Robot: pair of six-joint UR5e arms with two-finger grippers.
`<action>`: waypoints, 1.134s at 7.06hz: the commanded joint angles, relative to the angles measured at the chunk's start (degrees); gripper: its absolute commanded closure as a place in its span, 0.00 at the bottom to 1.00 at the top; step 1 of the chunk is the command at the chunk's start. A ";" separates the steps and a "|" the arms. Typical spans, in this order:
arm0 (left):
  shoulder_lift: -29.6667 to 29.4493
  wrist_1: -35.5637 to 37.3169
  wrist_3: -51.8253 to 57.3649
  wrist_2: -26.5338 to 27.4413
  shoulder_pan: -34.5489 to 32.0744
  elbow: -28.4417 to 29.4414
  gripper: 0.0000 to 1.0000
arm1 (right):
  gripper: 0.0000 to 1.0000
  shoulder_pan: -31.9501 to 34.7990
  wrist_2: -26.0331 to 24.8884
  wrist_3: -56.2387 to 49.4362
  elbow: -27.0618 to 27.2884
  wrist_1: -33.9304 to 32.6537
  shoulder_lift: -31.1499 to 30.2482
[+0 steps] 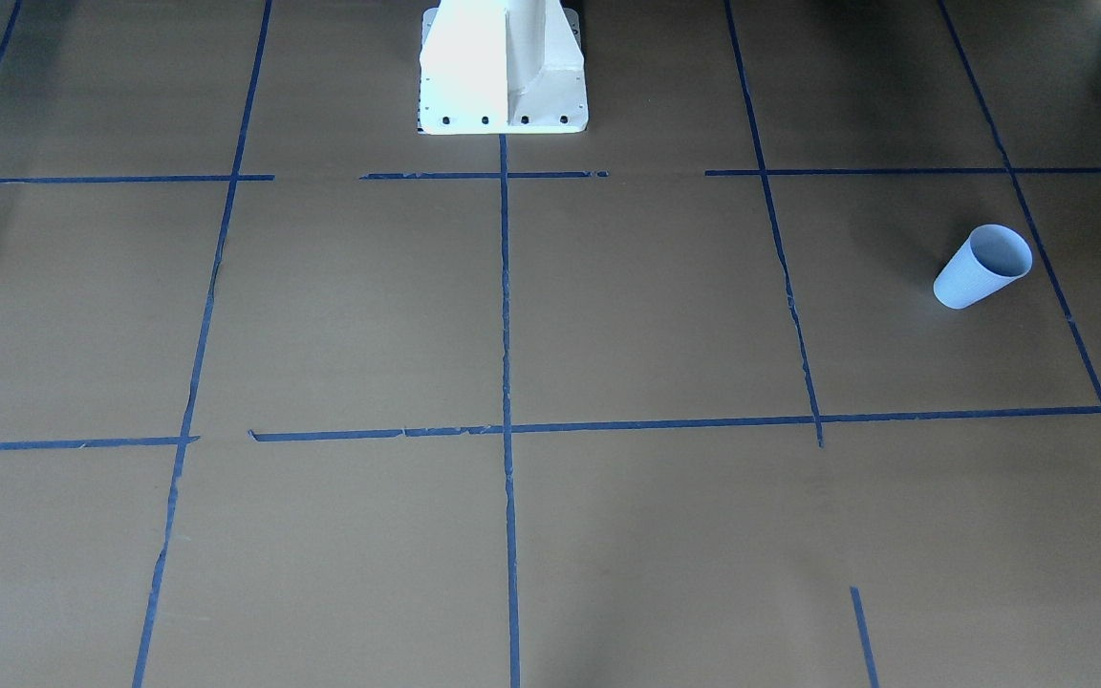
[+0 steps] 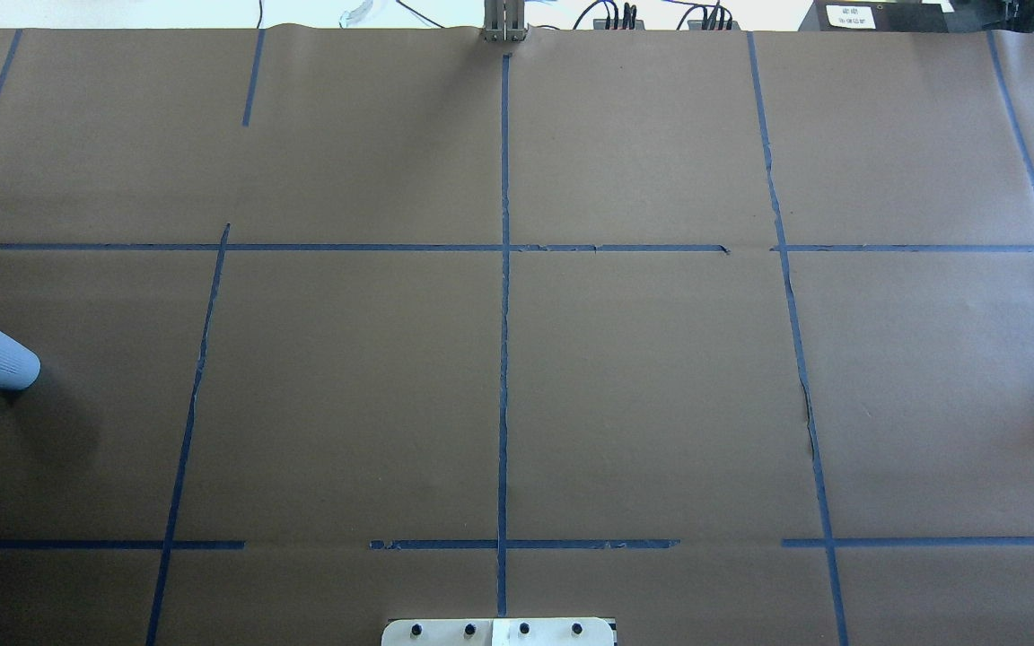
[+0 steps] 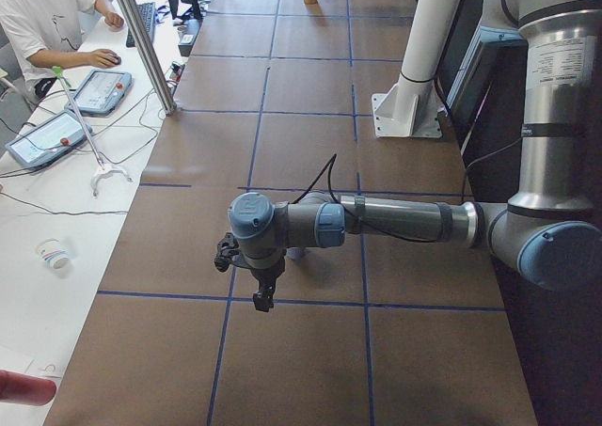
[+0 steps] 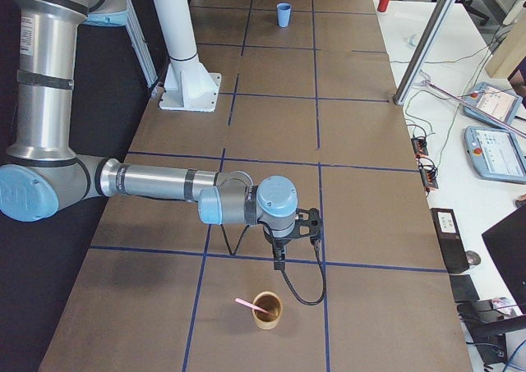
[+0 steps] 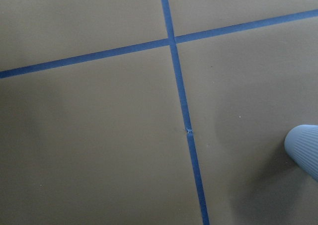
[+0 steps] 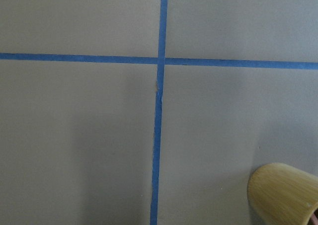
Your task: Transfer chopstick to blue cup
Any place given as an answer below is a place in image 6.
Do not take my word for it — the bamboo wooden cup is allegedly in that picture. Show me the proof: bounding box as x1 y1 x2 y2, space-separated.
247 163 318 225

